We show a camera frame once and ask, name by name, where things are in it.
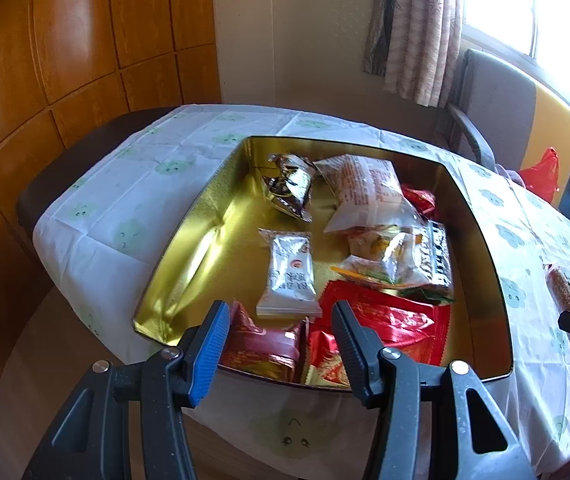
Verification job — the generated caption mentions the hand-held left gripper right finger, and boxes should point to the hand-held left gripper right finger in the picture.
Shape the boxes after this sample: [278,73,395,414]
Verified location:
[331,300,536,480]

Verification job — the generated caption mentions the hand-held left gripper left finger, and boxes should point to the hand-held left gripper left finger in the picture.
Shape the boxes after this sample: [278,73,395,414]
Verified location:
[22,300,232,480]

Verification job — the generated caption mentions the red white patterned snack packet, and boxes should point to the red white patterned snack packet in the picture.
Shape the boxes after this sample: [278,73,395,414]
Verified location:
[302,327,366,390]

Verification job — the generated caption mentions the cartoon print rice cracker packet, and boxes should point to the cartoon print rice cracker packet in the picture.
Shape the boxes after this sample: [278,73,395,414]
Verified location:
[544,264,570,347]

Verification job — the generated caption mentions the shiny dark red snack packet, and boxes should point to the shiny dark red snack packet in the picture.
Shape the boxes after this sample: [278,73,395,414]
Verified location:
[219,301,308,382]

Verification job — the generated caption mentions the long red snack packet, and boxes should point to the long red snack packet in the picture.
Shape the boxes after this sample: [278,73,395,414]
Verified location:
[319,280,452,367]

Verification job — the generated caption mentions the maroon tin box gold inside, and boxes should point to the maroon tin box gold inside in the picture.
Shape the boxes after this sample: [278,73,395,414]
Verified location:
[132,135,513,391]

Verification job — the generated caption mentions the orange edged clear snack packet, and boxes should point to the orange edged clear snack packet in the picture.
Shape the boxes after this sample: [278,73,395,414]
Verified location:
[330,224,418,292]

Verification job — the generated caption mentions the clear soda cracker packet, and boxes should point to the clear soda cracker packet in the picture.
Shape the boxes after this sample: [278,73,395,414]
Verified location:
[397,221,456,307]

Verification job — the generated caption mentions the clear round cake packet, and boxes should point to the clear round cake packet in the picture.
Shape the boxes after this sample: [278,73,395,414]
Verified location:
[313,154,412,234]

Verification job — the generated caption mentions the small dark red candy packet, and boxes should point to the small dark red candy packet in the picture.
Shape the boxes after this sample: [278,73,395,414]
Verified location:
[399,186,437,222]

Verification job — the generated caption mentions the silver foil snack packet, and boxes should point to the silver foil snack packet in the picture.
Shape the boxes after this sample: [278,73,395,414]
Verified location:
[264,154,322,224]

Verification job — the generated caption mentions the red plastic bag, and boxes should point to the red plastic bag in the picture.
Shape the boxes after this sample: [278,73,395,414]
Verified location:
[518,147,561,206]

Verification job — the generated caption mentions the white cloud print tablecloth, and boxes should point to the white cloud print tablecloth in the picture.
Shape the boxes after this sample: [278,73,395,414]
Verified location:
[32,104,570,480]

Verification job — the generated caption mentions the dark brown table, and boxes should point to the dark brown table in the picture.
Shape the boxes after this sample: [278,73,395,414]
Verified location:
[15,106,181,241]

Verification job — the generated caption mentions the grey yellow blue armchair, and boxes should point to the grey yellow blue armchair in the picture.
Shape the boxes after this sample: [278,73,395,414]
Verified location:
[445,47,570,211]

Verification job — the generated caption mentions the wooden panelled wardrobe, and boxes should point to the wooden panelled wardrobe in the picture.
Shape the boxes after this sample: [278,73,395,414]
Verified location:
[0,0,223,401]

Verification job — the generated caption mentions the beige patterned curtain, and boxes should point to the beige patterned curtain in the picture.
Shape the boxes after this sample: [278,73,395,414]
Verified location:
[362,0,466,108]

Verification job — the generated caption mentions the window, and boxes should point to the window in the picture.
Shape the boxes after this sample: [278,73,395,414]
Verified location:
[460,0,570,121]

